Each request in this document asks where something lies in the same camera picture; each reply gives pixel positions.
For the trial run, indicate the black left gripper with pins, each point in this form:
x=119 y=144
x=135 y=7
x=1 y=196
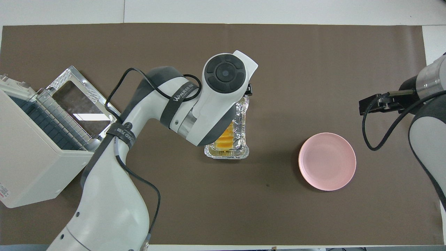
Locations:
x=248 y=90

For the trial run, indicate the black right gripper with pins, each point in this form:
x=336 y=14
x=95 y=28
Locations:
x=409 y=96

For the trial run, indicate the aluminium foil tray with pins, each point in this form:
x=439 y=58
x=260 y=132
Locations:
x=242 y=139

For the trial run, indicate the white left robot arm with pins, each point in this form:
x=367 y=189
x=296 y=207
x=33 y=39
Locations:
x=104 y=195

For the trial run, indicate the glass oven door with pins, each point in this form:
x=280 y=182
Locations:
x=87 y=94

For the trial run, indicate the white toaster oven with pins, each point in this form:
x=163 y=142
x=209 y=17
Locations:
x=28 y=167

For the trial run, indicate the pink round plate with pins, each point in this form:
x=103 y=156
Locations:
x=327 y=162

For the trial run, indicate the brown table mat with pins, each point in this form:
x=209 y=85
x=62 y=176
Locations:
x=278 y=209

